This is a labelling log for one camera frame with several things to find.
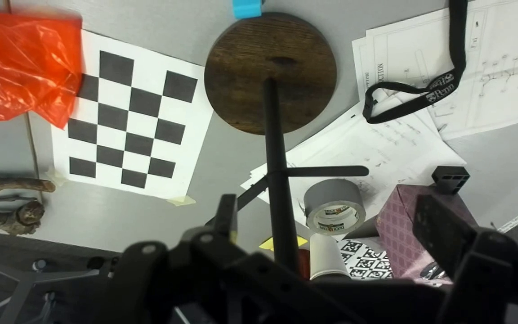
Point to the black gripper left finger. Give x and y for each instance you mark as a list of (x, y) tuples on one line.
[(228, 216)]

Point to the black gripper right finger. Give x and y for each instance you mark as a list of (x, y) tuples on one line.
[(442, 235)]

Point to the blue plastic peg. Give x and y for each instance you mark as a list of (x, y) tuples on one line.
[(247, 7)]

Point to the black hanger stand wooden base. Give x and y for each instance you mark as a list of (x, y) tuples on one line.
[(271, 72)]

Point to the yellow sticky note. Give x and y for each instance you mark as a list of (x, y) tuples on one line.
[(267, 243)]

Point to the small black block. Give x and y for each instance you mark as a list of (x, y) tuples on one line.
[(451, 178)]

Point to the printed marker tag sheet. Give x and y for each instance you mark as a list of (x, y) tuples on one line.
[(364, 257)]

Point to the black white checkerboard paper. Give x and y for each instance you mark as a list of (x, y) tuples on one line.
[(134, 113)]

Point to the white printed paper sheets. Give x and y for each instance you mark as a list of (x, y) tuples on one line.
[(512, 77)]

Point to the orange plastic bag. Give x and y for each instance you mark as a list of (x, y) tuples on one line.
[(19, 64)]

